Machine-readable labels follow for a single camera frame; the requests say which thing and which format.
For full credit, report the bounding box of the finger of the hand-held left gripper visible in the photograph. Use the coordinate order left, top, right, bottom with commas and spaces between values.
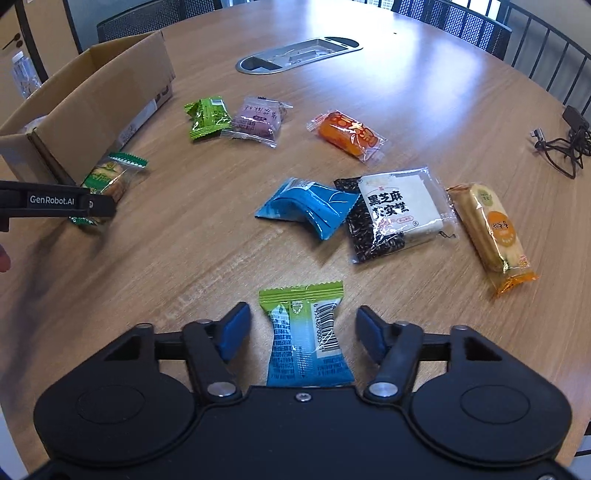
85, 194, 117, 219

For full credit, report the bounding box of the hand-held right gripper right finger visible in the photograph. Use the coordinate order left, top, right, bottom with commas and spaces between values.
355, 305, 506, 404

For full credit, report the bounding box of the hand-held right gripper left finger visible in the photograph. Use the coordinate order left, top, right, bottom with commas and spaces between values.
95, 302, 252, 404

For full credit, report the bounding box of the clear green-trimmed biscuit packet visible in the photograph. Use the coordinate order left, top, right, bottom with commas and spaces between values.
69, 151, 149, 227

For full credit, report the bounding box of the blue and green snack packet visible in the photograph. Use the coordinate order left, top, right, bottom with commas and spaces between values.
259, 281, 356, 387

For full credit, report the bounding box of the cardboard box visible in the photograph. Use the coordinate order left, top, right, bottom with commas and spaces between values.
0, 31, 177, 188

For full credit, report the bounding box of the black and white snack packet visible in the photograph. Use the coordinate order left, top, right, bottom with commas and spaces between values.
333, 167, 460, 265

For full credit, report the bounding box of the lime green snack packet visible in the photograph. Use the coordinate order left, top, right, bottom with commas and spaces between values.
184, 96, 233, 141

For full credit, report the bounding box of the yellow biscuit packet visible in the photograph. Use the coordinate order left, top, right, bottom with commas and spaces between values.
445, 182, 540, 297

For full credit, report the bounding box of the purple snack packet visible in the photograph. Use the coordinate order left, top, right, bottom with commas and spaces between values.
221, 96, 294, 148

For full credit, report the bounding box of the orange snack packet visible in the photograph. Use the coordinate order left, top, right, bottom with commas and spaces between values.
307, 110, 387, 164

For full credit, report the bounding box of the clear plastic water bottle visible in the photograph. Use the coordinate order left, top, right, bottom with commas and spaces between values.
10, 51, 43, 100

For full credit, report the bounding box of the black mesh office chair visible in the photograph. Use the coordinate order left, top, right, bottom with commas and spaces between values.
392, 0, 513, 61
96, 0, 222, 44

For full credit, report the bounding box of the oval metal table cable port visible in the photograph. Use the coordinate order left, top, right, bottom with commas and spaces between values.
235, 37, 364, 75

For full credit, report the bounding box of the black power adapter with cable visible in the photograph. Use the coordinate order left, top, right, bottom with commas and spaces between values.
530, 105, 591, 180

